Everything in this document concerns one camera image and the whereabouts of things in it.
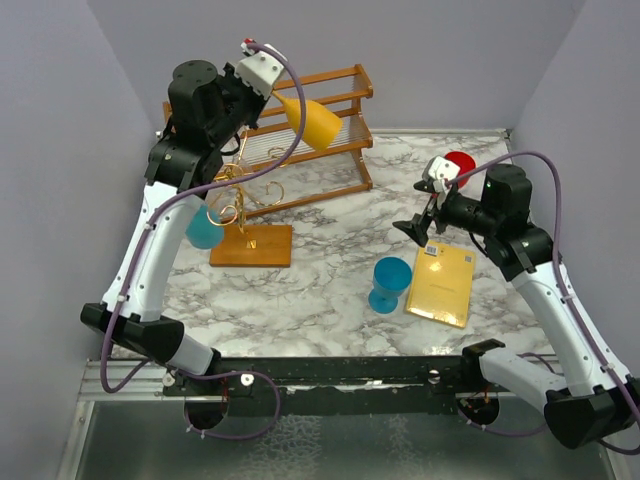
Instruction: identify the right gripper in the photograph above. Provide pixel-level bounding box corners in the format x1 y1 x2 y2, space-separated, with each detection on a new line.
394 184 499 246

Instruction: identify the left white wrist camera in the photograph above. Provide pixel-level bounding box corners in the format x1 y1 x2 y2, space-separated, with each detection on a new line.
234 38 284 100

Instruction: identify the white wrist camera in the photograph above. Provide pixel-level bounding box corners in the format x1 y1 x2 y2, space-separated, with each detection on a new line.
234 38 284 100
422 156 460 193

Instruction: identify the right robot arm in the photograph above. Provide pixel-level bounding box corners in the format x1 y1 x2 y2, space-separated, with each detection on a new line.
394 156 639 449

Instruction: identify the yellow goblet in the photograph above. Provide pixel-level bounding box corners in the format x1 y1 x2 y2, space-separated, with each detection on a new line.
273 91 343 151

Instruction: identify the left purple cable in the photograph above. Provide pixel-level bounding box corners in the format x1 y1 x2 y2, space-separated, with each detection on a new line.
99 43 307 394

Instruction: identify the wooden two-tier shelf rack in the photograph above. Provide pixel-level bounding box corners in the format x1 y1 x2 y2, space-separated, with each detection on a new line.
145 53 373 192

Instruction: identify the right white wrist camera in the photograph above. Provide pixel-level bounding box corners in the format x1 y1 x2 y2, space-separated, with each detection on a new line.
422 156 460 193

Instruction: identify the blue goblet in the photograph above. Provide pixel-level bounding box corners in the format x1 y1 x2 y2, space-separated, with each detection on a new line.
368 257 412 314
185 205 224 250

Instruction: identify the blue goblet front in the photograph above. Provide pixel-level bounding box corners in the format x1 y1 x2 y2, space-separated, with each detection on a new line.
368 257 412 314

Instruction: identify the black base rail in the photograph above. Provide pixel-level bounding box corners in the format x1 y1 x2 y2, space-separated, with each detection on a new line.
169 344 521 419

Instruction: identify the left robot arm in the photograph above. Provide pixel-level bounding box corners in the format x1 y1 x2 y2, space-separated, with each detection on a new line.
80 53 283 395

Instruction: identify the red goblet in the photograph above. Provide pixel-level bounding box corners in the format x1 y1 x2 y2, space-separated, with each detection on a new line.
444 151 476 175

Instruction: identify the yellow padded envelope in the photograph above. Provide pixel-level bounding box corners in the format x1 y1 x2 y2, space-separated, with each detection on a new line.
405 241 476 329

